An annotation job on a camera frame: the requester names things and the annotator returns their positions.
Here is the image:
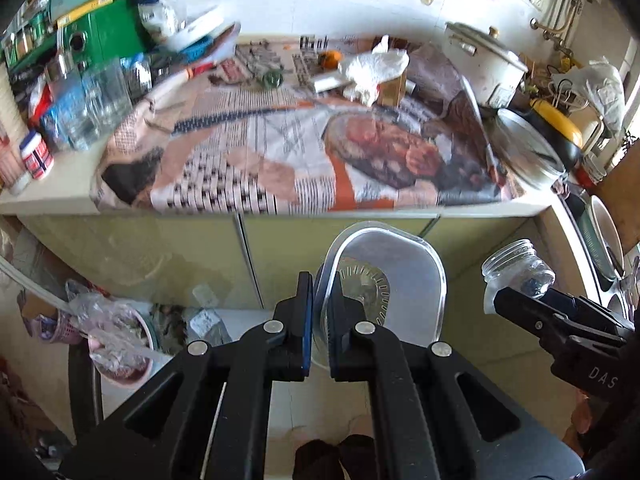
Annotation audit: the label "clear glass jar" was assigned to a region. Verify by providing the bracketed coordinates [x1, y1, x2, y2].
[482, 238, 555, 314]

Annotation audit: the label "clear plastic food container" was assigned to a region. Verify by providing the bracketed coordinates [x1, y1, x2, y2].
[311, 221, 447, 370]

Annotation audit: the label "white tissue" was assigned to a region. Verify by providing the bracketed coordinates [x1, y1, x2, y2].
[337, 35, 409, 106]

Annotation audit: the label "orange persimmon fruit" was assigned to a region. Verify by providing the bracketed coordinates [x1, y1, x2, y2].
[318, 50, 343, 70]

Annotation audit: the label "pink trash bowl on floor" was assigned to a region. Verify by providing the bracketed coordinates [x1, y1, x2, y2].
[78, 294, 162, 389]

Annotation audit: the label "lower yellow cabinet doors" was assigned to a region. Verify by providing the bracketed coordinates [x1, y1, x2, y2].
[20, 214, 356, 309]

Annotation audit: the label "metal steamer pot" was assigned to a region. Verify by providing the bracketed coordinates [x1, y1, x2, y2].
[490, 108, 565, 191]

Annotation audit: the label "yellow black electric kettle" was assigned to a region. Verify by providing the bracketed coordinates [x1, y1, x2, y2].
[524, 99, 582, 171]

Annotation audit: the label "white plastic bag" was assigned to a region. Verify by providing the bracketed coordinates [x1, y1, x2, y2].
[551, 58, 626, 133]

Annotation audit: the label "white rice cooker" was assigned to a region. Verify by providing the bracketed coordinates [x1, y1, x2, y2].
[442, 22, 528, 110]

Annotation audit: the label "printed newspaper table cover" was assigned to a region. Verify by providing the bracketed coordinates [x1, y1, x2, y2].
[90, 40, 523, 214]

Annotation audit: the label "white red-label pill bottle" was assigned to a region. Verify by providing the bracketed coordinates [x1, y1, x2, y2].
[20, 130, 54, 181]

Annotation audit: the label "clear drinking glass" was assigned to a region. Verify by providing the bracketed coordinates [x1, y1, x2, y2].
[82, 58, 132, 133]

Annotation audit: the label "white round lid container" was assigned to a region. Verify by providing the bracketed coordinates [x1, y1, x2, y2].
[162, 3, 232, 53]

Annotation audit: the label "green box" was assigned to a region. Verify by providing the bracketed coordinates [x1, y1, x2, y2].
[1, 0, 154, 73]

